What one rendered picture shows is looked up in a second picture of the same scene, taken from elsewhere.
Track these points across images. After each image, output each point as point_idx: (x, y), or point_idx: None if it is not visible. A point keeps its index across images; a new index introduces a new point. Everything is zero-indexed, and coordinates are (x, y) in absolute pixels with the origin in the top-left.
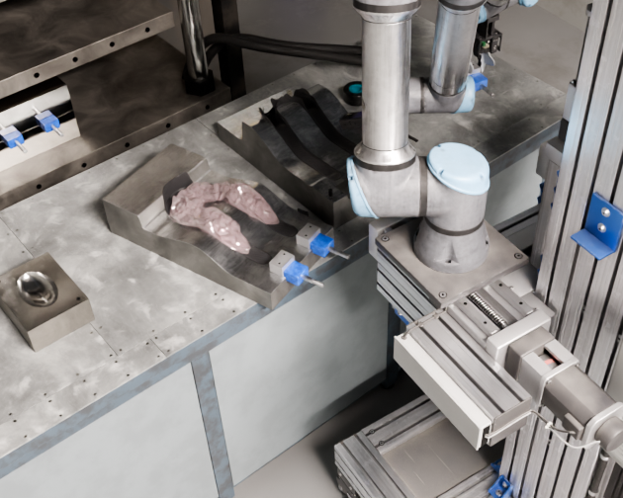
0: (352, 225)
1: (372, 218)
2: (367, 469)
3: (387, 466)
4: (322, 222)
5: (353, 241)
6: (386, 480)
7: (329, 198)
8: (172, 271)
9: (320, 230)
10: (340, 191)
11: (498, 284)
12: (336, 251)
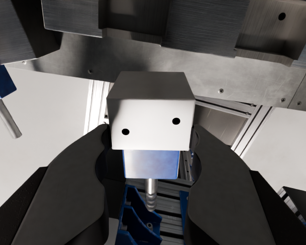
0: (120, 43)
1: (161, 61)
2: (95, 83)
3: (106, 90)
4: (20, 27)
5: (92, 74)
6: (99, 95)
7: (46, 0)
8: None
9: (2, 44)
10: (96, 5)
11: None
12: None
